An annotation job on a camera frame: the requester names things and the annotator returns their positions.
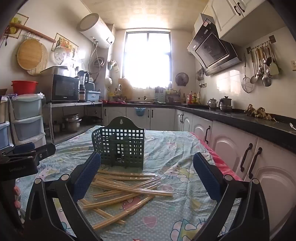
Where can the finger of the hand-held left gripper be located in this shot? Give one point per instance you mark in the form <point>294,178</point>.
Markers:
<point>24,147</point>
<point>46,149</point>

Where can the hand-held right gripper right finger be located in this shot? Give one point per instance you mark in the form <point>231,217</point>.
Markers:
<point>207,176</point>

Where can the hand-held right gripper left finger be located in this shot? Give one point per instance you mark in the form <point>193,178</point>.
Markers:
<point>89,171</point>

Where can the green plastic utensil holder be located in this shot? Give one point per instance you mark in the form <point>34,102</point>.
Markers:
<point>120,143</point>

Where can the pile of chopsticks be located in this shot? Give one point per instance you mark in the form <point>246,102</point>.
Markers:
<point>138,191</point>

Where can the person's left hand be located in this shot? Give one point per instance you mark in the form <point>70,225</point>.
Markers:
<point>17,191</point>

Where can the pink blanket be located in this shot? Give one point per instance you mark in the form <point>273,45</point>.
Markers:
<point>222,162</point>

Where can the blue and white drawer unit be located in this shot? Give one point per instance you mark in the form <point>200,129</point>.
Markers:
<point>4,134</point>

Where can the steel cooking pot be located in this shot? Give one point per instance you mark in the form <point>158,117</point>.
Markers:
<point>72,124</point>

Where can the pale blue drawer unit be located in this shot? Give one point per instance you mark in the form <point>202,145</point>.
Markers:
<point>26,109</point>

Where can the metal rack table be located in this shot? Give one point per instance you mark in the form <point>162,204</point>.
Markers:
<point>69,104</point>

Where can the black wok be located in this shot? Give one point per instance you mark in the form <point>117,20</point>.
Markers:
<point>92,120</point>

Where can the red plastic basin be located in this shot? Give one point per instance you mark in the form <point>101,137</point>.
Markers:
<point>24,88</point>

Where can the black microwave oven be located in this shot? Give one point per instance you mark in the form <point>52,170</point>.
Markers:
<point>64,89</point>

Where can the black kitchen countertop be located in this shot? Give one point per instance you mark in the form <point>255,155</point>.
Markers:
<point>254,125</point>

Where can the blue dish basket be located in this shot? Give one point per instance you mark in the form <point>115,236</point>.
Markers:
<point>92,96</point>

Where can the white base cabinets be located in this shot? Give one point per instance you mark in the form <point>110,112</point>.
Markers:
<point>277,173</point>

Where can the black blender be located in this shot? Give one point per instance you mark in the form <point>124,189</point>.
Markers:
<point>82,88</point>

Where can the steel kettle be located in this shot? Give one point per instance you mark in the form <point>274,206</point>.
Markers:
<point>212,104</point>

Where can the steel pot with black lid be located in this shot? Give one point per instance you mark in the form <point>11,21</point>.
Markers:
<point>225,104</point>

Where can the blue hanging bin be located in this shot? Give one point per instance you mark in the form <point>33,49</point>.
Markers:
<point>140,112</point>

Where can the yellow oil bottle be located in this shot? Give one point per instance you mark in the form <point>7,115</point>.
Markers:
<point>196,98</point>

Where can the red bottle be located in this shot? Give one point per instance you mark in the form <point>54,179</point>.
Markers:
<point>190,98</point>

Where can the stainless steel container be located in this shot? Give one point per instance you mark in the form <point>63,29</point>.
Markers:
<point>55,70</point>

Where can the brown crumpled rag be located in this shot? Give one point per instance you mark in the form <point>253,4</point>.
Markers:
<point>259,112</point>

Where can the round woven bamboo mat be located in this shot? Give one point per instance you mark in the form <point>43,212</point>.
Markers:
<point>44,64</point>

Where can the black spice rack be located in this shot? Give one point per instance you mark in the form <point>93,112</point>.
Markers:
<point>172,97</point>

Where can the wooden cutting board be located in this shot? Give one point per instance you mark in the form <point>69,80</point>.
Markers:
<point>126,89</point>

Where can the white round hanging object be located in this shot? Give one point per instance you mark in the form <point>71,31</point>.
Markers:
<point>108,82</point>

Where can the pale blue storage box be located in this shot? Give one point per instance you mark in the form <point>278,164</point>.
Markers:
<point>160,96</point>

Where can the round bamboo tray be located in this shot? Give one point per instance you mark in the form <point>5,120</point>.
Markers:
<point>27,54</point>

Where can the round clear plastic cover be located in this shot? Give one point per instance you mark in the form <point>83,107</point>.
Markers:
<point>60,54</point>

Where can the large steel ladle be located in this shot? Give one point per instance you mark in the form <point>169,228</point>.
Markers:
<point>266,81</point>

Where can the long wooden rod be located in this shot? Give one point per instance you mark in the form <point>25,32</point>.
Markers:
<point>34,32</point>

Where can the steel spoon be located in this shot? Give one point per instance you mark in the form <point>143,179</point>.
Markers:
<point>260,70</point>

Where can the kitchen window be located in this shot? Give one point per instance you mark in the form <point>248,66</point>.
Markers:
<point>148,60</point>

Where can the pale green spatula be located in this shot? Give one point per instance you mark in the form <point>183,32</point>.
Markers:
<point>274,68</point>

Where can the steel range hood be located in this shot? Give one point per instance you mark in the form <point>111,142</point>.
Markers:
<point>210,48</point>

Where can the white water heater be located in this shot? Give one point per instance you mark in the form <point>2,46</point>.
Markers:
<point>97,30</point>

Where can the black serving spoon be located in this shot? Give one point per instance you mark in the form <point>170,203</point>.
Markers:
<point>269,60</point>

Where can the wall power socket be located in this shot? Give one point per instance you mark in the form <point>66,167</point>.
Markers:
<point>202,85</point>

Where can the dark round wall fan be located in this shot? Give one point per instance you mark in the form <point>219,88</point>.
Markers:
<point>182,79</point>

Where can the white wall caddy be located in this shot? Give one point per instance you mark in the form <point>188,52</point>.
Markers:
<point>112,64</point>

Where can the yellow fruit wall picture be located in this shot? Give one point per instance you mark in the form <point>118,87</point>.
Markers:
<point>20,18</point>

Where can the white wall socket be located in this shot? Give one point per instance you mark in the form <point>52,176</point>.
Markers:
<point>293,65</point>

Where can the metal utensil rail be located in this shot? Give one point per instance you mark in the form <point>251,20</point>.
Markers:
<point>272,39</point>

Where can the white wall cabinets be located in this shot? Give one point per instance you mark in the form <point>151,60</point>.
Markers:
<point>231,18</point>

